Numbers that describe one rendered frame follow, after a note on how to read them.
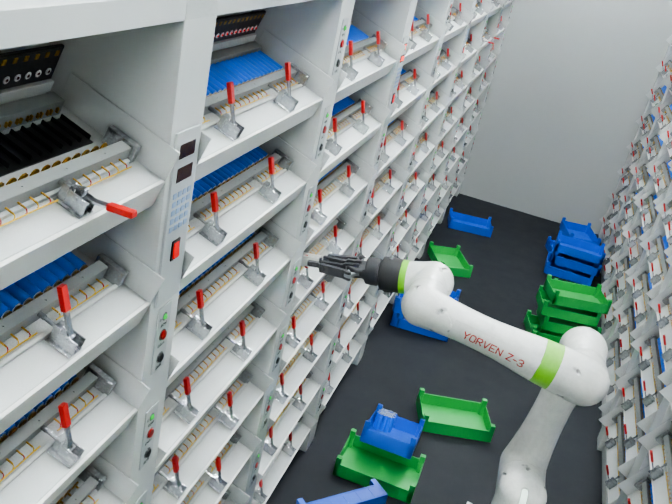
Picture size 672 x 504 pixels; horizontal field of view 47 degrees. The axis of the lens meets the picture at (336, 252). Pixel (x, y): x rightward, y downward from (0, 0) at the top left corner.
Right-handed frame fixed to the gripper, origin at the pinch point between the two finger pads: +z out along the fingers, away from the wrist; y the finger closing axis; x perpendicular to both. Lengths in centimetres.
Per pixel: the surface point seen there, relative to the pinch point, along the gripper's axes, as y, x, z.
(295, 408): 25, -66, 11
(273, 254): -29.1, 12.6, -0.6
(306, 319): 15.3, -26.6, 5.2
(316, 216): -1.0, 13.4, -1.6
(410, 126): 114, 15, -2
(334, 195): 20.3, 12.9, 0.0
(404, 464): 58, -103, -23
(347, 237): 41.2, -7.8, 1.0
